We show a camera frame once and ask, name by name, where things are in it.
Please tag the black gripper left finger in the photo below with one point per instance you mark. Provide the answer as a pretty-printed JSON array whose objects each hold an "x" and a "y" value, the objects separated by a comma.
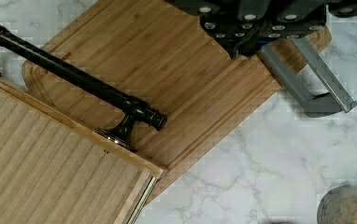
[{"x": 219, "y": 19}]

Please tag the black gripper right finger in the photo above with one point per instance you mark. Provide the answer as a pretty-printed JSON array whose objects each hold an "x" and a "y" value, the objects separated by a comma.
[{"x": 274, "y": 19}]

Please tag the black drawer handle bar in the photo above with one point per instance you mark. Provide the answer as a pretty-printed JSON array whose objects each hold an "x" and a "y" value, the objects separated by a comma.
[{"x": 135, "y": 109}]

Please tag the bamboo cutting board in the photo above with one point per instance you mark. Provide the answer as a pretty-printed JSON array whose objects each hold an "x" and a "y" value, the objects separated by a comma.
[{"x": 151, "y": 50}]

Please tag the grey metal bracket stand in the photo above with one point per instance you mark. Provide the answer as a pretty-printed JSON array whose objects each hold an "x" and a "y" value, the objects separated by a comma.
[{"x": 319, "y": 93}]

